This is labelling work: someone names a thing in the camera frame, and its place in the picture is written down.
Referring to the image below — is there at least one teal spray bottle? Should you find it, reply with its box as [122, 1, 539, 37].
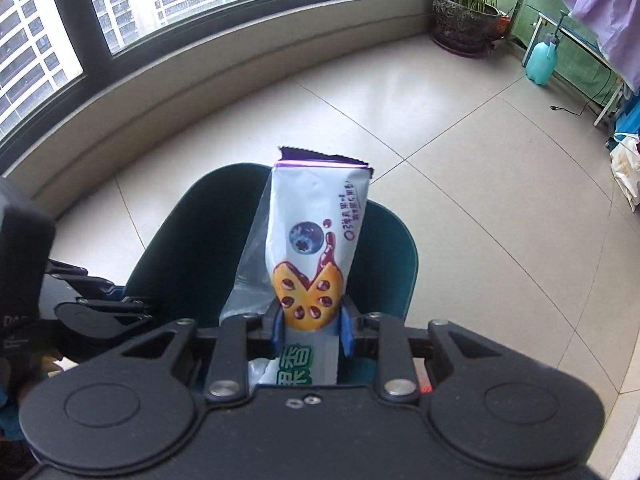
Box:
[523, 11, 568, 87]

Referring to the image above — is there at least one purple hanging cloth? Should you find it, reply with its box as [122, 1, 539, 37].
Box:
[562, 0, 639, 91]

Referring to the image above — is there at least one dark teal trash bin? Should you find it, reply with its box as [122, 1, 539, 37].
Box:
[125, 164, 418, 359]

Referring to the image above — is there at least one black power cable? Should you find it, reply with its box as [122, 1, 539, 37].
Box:
[549, 66, 624, 118]

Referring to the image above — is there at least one black window frame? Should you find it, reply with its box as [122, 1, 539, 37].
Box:
[0, 0, 436, 172]

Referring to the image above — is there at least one white blueberry snack wrapper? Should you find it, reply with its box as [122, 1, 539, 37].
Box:
[220, 148, 373, 386]

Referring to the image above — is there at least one green drying rack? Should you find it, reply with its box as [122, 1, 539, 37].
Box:
[498, 0, 630, 127]

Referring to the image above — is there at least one dark ceramic plant pot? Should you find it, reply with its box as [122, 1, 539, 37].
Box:
[433, 0, 499, 58]

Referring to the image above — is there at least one small red flower pot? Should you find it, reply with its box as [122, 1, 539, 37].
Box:
[487, 13, 511, 41]

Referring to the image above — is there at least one white tote bag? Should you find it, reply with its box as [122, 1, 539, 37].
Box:
[610, 132, 640, 212]

